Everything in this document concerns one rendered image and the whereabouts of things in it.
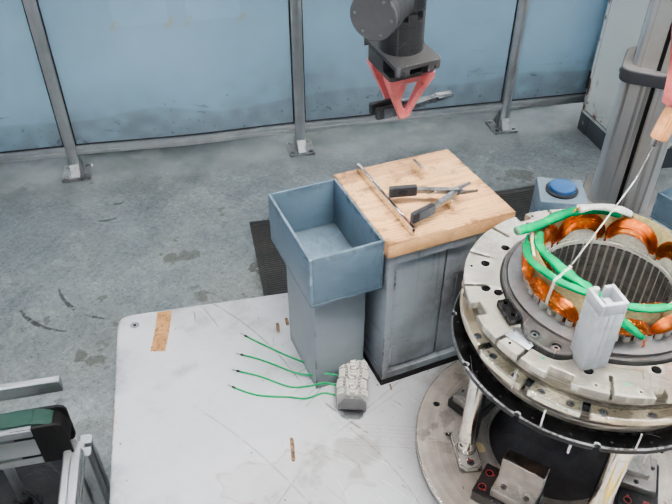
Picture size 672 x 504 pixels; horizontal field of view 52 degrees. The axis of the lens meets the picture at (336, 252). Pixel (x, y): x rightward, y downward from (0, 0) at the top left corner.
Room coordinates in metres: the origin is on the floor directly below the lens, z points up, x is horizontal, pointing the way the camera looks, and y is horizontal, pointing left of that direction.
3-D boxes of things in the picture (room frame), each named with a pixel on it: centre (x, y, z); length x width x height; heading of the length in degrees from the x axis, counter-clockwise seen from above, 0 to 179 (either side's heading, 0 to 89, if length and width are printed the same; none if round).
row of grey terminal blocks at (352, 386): (0.70, -0.03, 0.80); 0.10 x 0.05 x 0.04; 176
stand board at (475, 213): (0.83, -0.12, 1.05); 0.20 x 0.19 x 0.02; 113
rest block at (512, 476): (0.50, -0.23, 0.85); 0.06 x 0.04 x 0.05; 56
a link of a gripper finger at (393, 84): (0.86, -0.09, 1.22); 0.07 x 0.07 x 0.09; 23
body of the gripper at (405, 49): (0.86, -0.08, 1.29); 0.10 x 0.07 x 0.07; 23
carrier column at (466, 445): (0.57, -0.18, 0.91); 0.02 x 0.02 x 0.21
